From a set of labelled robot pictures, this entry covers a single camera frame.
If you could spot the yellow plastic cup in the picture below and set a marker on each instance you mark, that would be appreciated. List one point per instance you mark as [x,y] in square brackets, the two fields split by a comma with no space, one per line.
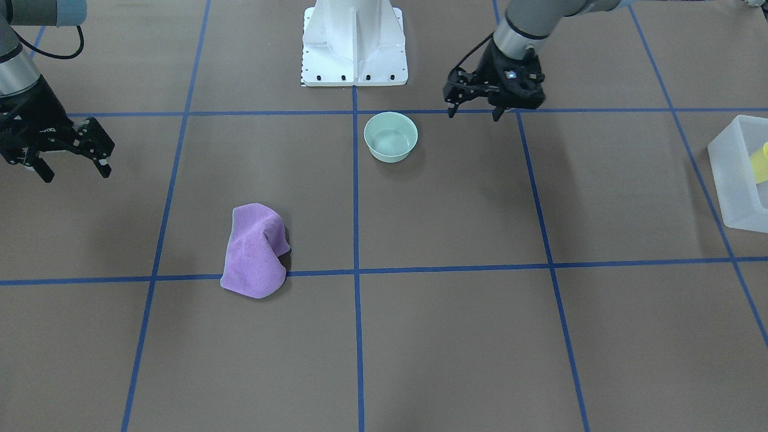
[759,164]

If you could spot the purple microfiber cloth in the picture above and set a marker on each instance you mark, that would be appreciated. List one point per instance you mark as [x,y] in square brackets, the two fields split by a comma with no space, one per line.
[252,266]

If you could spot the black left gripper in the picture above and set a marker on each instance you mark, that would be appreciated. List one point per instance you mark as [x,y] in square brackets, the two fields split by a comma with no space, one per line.
[494,65]

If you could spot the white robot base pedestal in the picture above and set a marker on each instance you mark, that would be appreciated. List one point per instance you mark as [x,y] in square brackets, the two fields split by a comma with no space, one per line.
[353,43]

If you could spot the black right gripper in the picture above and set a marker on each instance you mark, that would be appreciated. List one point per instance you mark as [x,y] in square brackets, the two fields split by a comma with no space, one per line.
[31,115]

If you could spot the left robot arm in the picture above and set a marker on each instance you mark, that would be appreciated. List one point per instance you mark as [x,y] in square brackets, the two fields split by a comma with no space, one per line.
[530,23]

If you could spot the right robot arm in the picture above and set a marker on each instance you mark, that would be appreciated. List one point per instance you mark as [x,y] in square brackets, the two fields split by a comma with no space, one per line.
[18,70]

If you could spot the mint green bowl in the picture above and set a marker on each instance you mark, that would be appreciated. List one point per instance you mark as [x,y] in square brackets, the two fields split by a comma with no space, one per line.
[390,136]

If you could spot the translucent plastic storage box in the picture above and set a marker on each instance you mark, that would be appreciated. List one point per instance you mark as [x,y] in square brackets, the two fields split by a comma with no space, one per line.
[742,202]

